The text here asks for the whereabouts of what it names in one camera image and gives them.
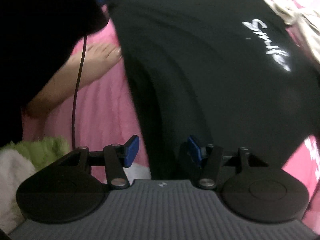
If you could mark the person's black pants leg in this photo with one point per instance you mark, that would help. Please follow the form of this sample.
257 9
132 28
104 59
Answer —
30 55

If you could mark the green fleece robe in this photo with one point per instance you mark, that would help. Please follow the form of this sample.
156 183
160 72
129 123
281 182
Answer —
37 150

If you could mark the pink floral bed blanket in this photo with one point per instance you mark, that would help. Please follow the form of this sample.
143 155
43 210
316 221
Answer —
105 105

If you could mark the beige jacket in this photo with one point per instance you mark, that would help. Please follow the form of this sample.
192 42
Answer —
307 17

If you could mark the black printed t-shirt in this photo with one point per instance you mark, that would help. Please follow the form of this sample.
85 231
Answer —
200 80

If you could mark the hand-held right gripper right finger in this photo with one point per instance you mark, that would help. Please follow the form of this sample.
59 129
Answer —
195 151

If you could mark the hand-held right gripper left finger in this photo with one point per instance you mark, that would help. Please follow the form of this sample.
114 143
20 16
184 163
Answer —
132 150

